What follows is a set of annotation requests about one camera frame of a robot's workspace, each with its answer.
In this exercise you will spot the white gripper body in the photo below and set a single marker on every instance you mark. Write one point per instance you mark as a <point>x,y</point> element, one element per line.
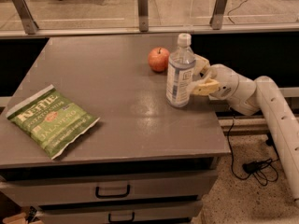
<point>224,82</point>

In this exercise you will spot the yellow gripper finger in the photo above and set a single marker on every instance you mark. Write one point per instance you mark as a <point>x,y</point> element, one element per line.
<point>203,88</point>
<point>202,64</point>

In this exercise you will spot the clear plastic water bottle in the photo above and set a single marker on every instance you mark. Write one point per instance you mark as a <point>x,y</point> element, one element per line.
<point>181,63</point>

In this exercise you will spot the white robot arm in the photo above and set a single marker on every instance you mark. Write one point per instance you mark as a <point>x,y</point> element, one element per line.
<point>247,97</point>

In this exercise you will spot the red apple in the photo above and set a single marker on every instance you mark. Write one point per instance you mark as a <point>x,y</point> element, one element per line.
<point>158,59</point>

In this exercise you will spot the lower grey drawer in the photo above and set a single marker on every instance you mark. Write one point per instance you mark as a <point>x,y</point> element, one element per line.
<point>145,213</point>

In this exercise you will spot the grey drawer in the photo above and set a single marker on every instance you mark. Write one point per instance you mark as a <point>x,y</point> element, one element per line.
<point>145,213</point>
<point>109,188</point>

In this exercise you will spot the green Kettle chips bag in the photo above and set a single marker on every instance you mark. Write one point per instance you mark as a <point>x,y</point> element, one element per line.
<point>52,120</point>

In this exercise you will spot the upper grey drawer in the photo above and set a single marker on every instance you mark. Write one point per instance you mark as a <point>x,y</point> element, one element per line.
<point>109,188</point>

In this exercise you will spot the right metal glass bracket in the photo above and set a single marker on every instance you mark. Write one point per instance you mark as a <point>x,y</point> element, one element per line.
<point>218,14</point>

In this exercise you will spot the metal glass bracket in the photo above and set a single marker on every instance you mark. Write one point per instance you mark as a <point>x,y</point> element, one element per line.
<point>143,15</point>
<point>218,14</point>
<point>29,25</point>

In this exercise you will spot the middle metal glass bracket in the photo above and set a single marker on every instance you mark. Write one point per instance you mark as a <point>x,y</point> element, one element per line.
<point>143,15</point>

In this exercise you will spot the left metal glass bracket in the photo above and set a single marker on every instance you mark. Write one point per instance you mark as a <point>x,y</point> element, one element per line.
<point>29,25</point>

